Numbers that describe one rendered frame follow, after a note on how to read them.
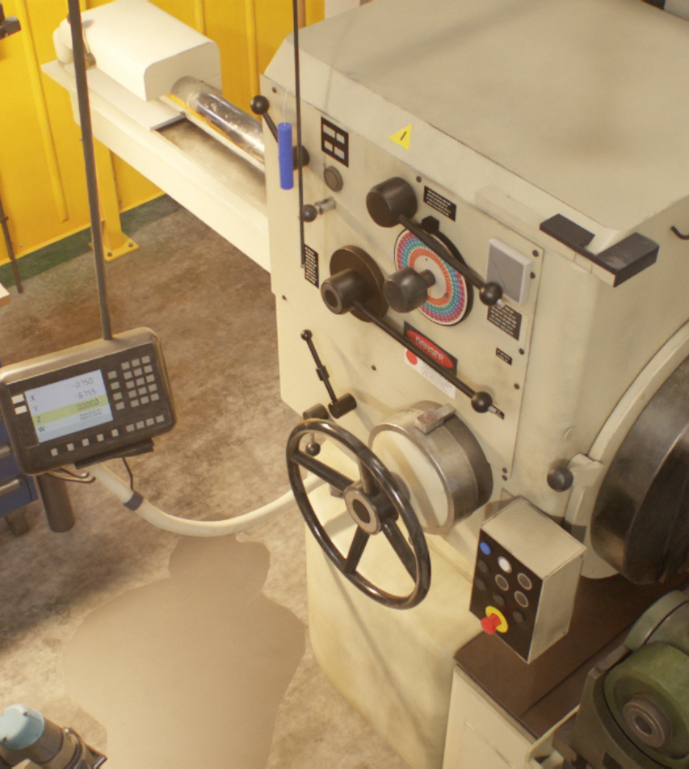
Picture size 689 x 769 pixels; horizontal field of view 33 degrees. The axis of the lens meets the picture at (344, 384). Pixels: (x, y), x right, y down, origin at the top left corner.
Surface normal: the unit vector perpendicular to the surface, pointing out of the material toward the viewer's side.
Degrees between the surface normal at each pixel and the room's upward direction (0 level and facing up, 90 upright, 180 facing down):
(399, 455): 61
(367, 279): 90
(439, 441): 19
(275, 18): 90
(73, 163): 90
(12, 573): 0
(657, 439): 51
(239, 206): 0
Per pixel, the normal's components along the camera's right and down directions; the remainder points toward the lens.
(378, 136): -0.54, -0.20
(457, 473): 0.51, -0.02
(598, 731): -0.77, 0.44
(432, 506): -0.35, 0.58
